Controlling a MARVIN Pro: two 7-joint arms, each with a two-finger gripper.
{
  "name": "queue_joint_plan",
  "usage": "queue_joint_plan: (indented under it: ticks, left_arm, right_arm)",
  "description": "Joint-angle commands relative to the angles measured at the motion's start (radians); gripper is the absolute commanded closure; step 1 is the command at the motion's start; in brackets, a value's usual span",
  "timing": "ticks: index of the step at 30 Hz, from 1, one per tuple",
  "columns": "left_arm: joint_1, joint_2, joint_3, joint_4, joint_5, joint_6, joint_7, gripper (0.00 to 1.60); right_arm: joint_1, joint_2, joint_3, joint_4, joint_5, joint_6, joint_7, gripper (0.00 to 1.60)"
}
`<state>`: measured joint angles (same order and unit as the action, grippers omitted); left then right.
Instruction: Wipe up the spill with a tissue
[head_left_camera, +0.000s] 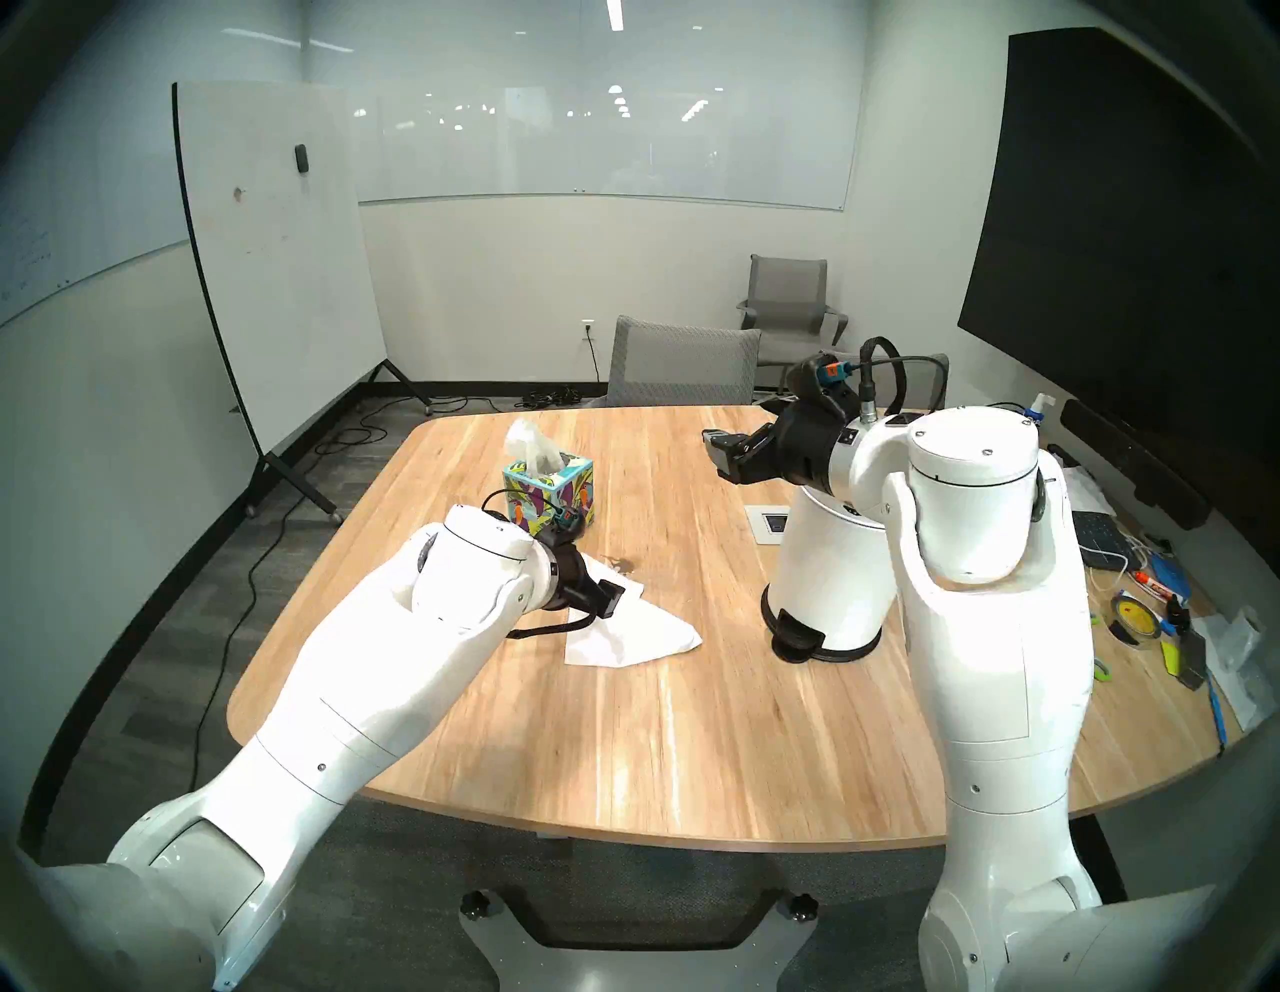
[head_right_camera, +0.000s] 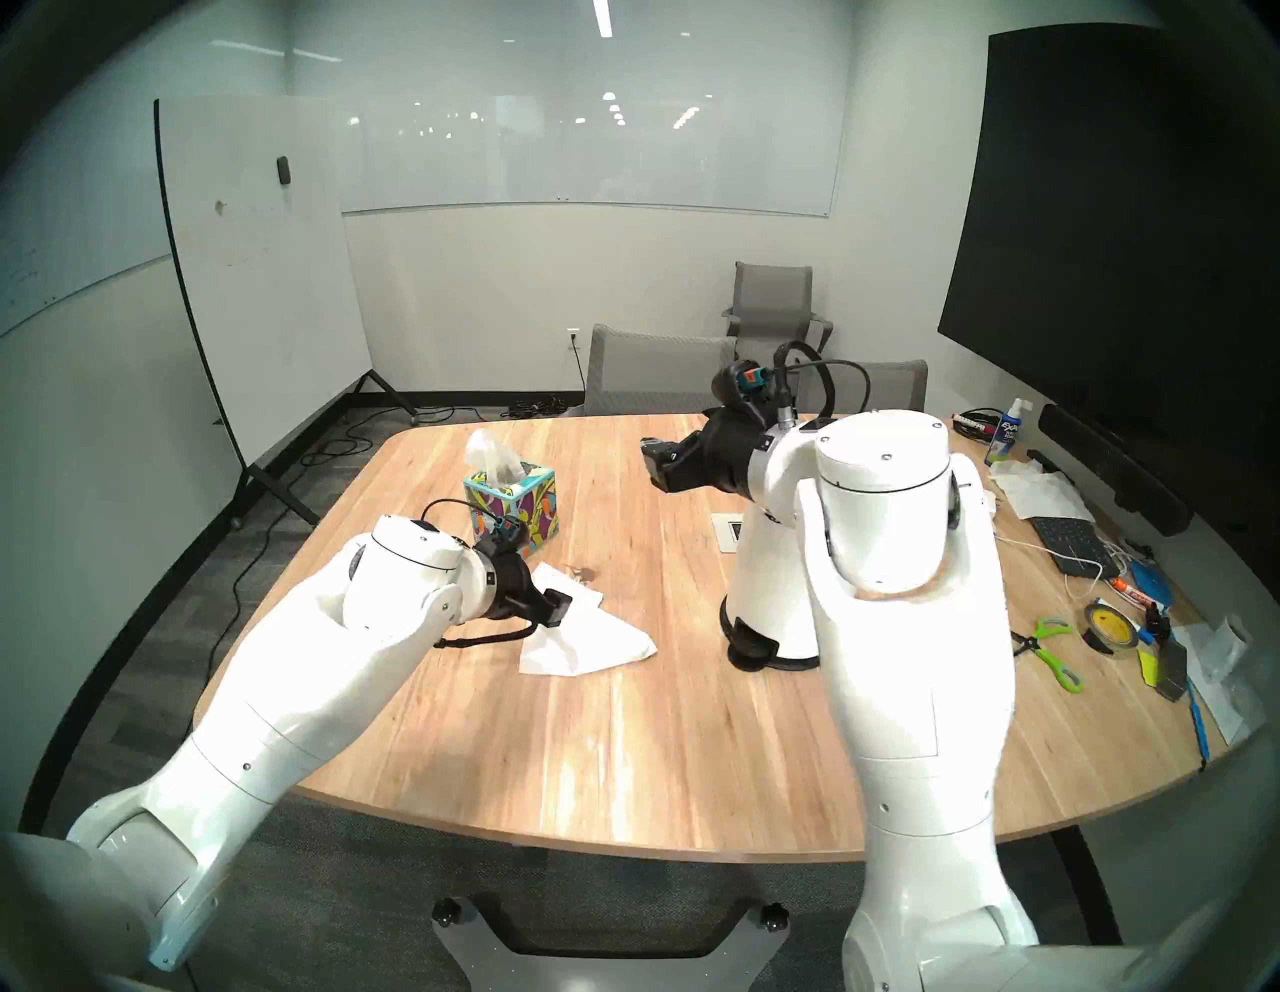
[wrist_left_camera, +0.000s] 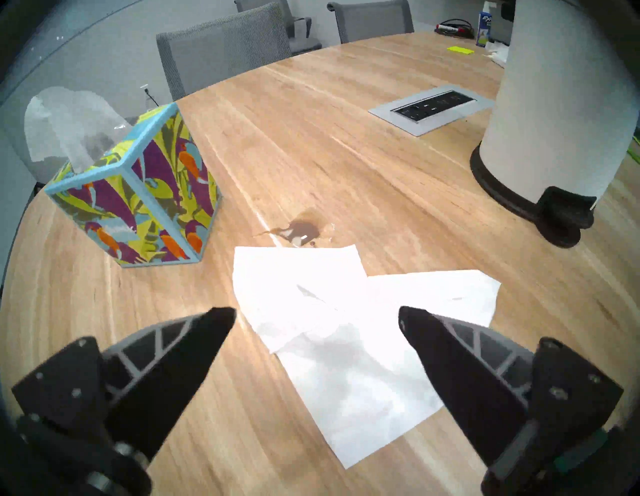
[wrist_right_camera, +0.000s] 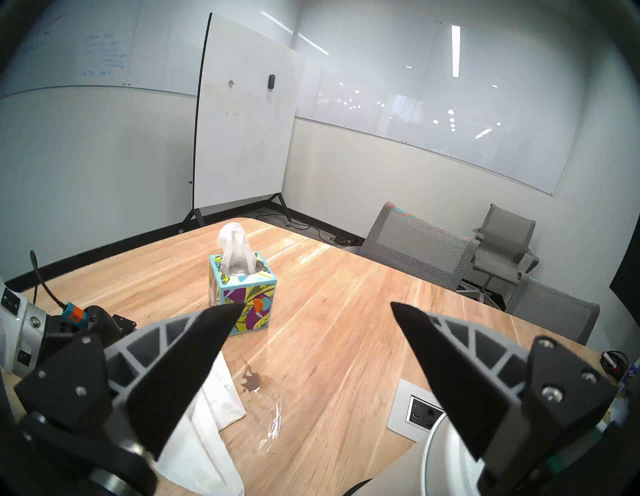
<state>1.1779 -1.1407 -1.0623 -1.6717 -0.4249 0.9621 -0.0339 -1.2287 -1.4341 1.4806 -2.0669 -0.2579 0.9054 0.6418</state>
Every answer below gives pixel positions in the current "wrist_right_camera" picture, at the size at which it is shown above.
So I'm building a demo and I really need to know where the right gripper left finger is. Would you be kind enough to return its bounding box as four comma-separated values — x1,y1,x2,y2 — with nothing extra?
14,302,246,462

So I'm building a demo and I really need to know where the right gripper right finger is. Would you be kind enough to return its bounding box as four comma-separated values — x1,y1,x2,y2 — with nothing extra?
390,301,618,495

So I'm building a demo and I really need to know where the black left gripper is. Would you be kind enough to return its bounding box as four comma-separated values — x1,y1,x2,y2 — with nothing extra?
42,314,137,362

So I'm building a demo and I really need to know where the white pulled-out tissue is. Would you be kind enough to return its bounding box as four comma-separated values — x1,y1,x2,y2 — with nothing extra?
150,350,247,496

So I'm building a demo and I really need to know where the colourful patterned tissue box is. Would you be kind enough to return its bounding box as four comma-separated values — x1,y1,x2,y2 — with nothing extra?
208,251,278,337

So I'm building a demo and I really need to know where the brown liquid spill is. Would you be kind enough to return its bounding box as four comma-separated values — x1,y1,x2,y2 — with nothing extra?
239,365,284,456

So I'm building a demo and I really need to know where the white tissue in box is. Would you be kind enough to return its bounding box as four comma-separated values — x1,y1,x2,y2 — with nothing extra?
217,222,261,277

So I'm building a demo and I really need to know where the white table outlet plate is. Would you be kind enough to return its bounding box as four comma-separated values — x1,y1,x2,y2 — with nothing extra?
387,378,447,443

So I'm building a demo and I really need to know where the wide grey mesh chair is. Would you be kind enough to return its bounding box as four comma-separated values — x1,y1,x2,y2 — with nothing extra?
357,201,482,292

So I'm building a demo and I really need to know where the grey swivel office chair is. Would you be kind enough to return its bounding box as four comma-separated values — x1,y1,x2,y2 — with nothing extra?
457,204,541,303

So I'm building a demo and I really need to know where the whiteboard cleaner spray bottle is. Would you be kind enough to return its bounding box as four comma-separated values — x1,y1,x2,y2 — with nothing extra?
620,356,640,393

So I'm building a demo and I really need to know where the rolling whiteboard on stand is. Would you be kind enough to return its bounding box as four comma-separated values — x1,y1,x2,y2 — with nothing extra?
179,12,307,234

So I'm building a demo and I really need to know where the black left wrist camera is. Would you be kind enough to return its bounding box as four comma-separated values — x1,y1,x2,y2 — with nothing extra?
82,306,124,351

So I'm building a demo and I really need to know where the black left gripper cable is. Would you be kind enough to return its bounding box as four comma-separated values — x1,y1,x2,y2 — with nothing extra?
29,250,87,327

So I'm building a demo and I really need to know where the bundle of floor cables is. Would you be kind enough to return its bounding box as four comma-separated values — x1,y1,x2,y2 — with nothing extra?
255,209,366,248

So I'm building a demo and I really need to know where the wall whiteboard with writing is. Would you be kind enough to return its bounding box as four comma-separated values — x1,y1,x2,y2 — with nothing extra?
0,0,301,98

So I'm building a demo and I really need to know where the long glass wall board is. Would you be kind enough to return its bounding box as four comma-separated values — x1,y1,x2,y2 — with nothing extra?
294,17,587,197

